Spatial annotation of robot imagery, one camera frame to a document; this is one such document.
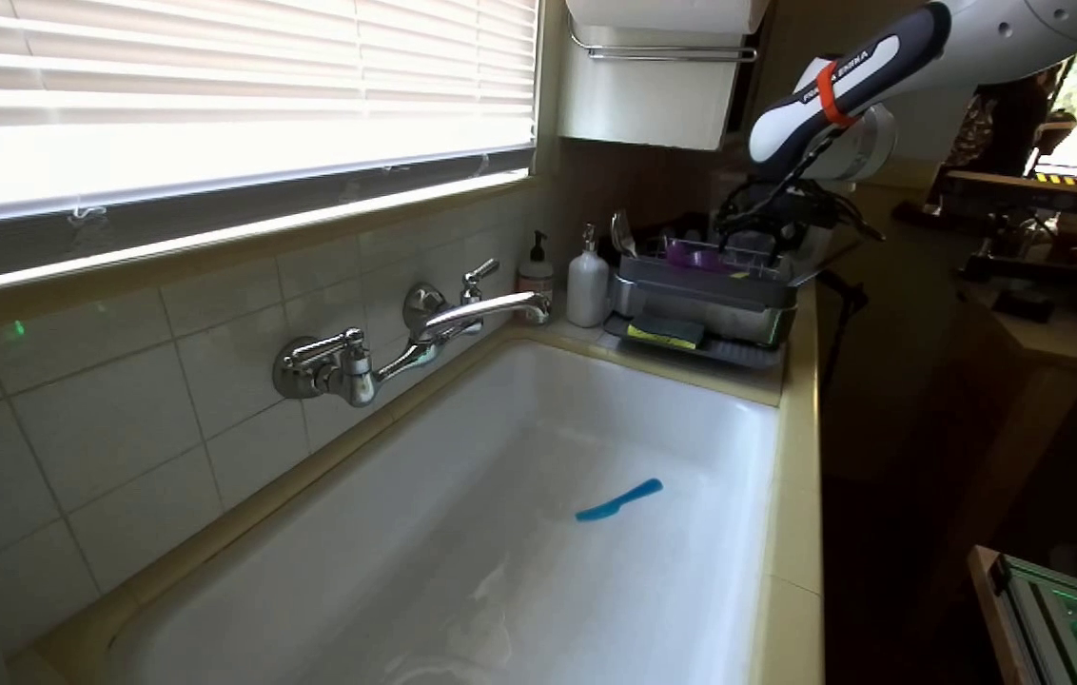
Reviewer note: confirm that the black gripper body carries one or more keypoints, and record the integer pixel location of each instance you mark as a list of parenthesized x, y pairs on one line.
[(781, 212)]

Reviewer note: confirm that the dark pump soap bottle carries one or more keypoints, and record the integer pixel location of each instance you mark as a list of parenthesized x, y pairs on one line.
[(540, 271)]

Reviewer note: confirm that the purple plastic bowl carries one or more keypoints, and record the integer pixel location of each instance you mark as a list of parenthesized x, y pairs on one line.
[(695, 257)]

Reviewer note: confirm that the grey dish rack tray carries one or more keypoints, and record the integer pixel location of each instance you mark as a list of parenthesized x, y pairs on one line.
[(740, 322)]

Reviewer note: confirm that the blue plastic knife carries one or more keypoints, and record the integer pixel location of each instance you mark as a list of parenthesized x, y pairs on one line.
[(610, 507)]

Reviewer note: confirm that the yellow green sponge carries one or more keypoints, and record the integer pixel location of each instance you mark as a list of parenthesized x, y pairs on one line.
[(662, 341)]

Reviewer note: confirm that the white window blinds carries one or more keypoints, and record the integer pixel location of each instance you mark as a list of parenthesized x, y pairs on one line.
[(116, 100)]

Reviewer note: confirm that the white paper towel dispenser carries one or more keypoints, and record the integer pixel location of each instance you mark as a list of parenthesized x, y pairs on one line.
[(658, 71)]

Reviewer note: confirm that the green white box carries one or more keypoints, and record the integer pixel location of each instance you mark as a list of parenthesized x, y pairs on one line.
[(1029, 616)]

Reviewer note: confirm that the white sink basin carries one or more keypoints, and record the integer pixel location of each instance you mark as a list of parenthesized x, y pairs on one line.
[(452, 550)]

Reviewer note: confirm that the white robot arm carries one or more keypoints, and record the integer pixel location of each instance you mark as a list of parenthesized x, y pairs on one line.
[(942, 43)]

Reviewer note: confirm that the chrome wall faucet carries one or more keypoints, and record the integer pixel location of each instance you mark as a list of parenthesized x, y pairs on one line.
[(347, 365)]

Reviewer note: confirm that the white soap bottle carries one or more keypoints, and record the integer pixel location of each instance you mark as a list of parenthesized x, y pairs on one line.
[(589, 283)]

